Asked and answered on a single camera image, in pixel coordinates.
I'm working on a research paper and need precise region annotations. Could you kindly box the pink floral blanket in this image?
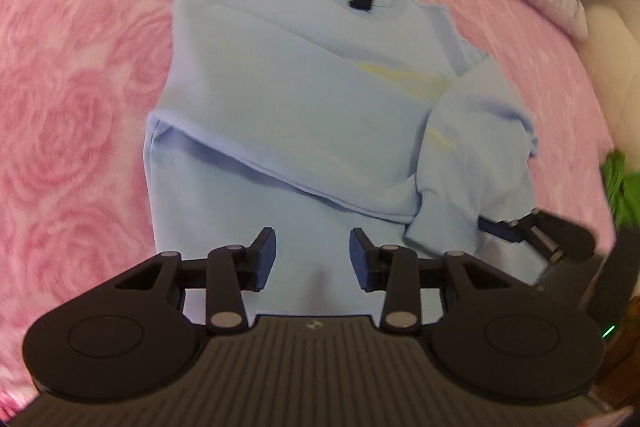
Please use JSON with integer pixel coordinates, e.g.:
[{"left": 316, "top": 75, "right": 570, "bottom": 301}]
[{"left": 0, "top": 0, "right": 621, "bottom": 413}]

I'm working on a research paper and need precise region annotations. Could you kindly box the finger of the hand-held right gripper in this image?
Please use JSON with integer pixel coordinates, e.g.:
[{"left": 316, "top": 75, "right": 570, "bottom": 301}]
[{"left": 479, "top": 208, "right": 597, "bottom": 264}]

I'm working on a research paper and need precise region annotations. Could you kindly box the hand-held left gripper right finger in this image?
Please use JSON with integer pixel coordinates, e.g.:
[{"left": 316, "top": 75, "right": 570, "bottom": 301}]
[{"left": 351, "top": 228, "right": 516, "bottom": 334}]

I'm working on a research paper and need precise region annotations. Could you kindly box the light blue sweatshirt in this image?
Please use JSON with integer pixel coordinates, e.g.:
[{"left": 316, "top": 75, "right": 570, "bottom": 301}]
[{"left": 142, "top": 0, "right": 543, "bottom": 315}]

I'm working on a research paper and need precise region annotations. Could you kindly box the green knitted cloth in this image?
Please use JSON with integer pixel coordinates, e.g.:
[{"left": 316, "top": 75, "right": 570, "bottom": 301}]
[{"left": 600, "top": 149, "right": 640, "bottom": 233}]

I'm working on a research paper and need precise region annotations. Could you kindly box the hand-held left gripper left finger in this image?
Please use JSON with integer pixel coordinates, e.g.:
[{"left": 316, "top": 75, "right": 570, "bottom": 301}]
[{"left": 114, "top": 227, "right": 277, "bottom": 334}]

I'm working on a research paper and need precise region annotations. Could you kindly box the cream padded bed frame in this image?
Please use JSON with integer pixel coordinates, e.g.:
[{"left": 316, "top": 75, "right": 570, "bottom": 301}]
[{"left": 575, "top": 0, "right": 640, "bottom": 168}]

